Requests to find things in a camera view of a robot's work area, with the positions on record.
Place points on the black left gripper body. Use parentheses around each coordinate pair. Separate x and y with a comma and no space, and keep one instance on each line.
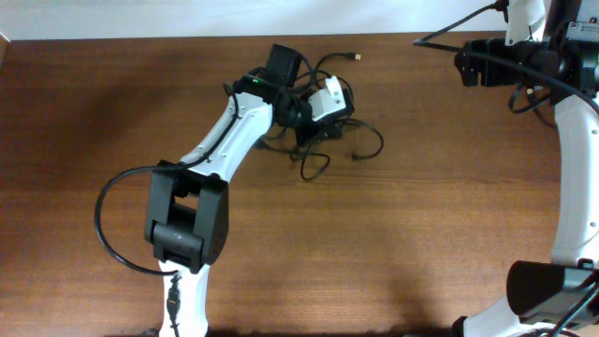
(311,131)

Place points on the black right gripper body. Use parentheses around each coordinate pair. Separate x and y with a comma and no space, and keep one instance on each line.
(474,68)

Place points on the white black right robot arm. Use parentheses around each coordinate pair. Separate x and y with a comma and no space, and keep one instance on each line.
(550,52)

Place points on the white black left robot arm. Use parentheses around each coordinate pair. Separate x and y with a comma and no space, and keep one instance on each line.
(188,214)

